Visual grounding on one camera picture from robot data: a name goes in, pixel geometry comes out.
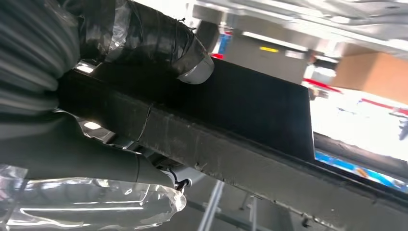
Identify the grey cabinet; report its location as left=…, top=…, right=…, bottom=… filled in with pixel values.
left=220, top=32, right=308, bottom=85

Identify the white metal leg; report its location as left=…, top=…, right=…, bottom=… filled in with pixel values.
left=197, top=180, right=225, bottom=231

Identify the brown cardboard box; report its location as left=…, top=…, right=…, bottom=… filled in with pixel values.
left=331, top=44, right=408, bottom=104

